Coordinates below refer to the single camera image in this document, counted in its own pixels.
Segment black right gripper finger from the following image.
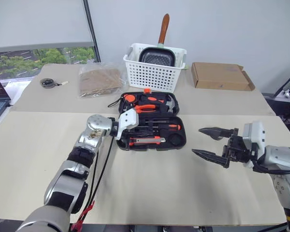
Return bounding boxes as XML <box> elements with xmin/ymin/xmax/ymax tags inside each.
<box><xmin>198</xmin><ymin>126</ymin><xmax>234</xmax><ymax>138</ymax></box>
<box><xmin>192</xmin><ymin>149</ymin><xmax>230</xmax><ymax>169</ymax></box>

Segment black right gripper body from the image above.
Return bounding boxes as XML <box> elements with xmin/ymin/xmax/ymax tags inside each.
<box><xmin>223</xmin><ymin>128</ymin><xmax>253</xmax><ymax>167</ymax></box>

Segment short black orange screwdriver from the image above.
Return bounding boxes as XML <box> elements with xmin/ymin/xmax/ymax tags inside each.
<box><xmin>144</xmin><ymin>123</ymin><xmax>182</xmax><ymax>133</ymax></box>

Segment black orange utility knife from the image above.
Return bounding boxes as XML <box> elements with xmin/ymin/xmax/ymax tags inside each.
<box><xmin>128</xmin><ymin>136</ymin><xmax>166</xmax><ymax>147</ymax></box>

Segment long shaft black orange screwdriver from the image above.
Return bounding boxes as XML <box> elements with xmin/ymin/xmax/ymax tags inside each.
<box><xmin>138</xmin><ymin>118</ymin><xmax>161</xmax><ymax>124</ymax></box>

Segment black tool case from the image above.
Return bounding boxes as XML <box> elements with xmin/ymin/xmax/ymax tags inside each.
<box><xmin>115</xmin><ymin>88</ymin><xmax>187</xmax><ymax>152</ymax></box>

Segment flat brown cardboard box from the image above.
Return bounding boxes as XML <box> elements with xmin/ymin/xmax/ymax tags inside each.
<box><xmin>191</xmin><ymin>62</ymin><xmax>256</xmax><ymax>91</ymax></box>

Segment black orange claw hammer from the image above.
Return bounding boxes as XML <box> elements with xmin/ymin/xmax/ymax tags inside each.
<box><xmin>139</xmin><ymin>94</ymin><xmax>178</xmax><ymax>114</ymax></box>

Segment dark cluttered side desk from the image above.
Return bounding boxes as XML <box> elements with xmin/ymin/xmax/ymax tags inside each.
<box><xmin>262</xmin><ymin>72</ymin><xmax>290</xmax><ymax>121</ymax></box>

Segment white perforated plastic basket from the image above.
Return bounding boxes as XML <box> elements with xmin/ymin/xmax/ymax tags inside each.
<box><xmin>123</xmin><ymin>43</ymin><xmax>187</xmax><ymax>93</ymax></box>

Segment orange black tape measure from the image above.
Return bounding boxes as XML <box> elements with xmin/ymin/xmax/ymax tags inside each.
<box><xmin>108</xmin><ymin>94</ymin><xmax>137</xmax><ymax>108</ymax></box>

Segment clear bag of brown sheets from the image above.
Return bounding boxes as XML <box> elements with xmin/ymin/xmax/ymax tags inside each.
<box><xmin>77</xmin><ymin>62</ymin><xmax>126</xmax><ymax>99</ymax></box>

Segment round black reel with tag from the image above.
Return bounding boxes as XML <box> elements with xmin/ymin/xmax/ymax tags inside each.
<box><xmin>40</xmin><ymin>77</ymin><xmax>69</xmax><ymax>89</ymax></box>

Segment white roller blind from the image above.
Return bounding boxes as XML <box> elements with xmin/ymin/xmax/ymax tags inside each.
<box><xmin>0</xmin><ymin>0</ymin><xmax>95</xmax><ymax>53</ymax></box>

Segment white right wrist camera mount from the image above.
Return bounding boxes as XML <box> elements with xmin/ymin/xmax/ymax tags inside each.
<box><xmin>242</xmin><ymin>120</ymin><xmax>266</xmax><ymax>169</ymax></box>

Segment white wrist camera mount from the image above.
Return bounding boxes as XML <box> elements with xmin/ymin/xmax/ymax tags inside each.
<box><xmin>115</xmin><ymin>108</ymin><xmax>140</xmax><ymax>141</ymax></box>
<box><xmin>242</xmin><ymin>120</ymin><xmax>266</xmax><ymax>169</ymax></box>

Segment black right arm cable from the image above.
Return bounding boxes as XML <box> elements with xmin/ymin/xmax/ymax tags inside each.
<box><xmin>251</xmin><ymin>158</ymin><xmax>290</xmax><ymax>175</ymax></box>

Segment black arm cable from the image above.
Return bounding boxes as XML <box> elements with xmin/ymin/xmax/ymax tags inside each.
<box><xmin>85</xmin><ymin>136</ymin><xmax>114</xmax><ymax>218</ymax></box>
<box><xmin>251</xmin><ymin>158</ymin><xmax>290</xmax><ymax>175</ymax></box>

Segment orange handled pliers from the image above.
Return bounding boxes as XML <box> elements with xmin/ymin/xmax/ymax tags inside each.
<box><xmin>132</xmin><ymin>104</ymin><xmax>158</xmax><ymax>114</ymax></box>

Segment dark frame under table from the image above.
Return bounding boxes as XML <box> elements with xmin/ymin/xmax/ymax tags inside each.
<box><xmin>127</xmin><ymin>226</ymin><xmax>214</xmax><ymax>232</ymax></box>

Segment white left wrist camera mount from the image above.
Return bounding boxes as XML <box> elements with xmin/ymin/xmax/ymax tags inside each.
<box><xmin>115</xmin><ymin>108</ymin><xmax>140</xmax><ymax>141</ymax></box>

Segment black pan with wooden handle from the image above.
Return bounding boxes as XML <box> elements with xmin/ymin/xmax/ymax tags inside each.
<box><xmin>138</xmin><ymin>14</ymin><xmax>176</xmax><ymax>67</ymax></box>

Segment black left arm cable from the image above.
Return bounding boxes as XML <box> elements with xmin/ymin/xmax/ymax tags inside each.
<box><xmin>85</xmin><ymin>136</ymin><xmax>114</xmax><ymax>218</ymax></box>

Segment red cable tie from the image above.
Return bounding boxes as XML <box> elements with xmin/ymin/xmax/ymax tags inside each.
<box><xmin>70</xmin><ymin>200</ymin><xmax>96</xmax><ymax>232</ymax></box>

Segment black window frame post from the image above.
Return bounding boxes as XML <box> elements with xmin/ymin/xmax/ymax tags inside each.
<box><xmin>83</xmin><ymin>0</ymin><xmax>101</xmax><ymax>63</ymax></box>

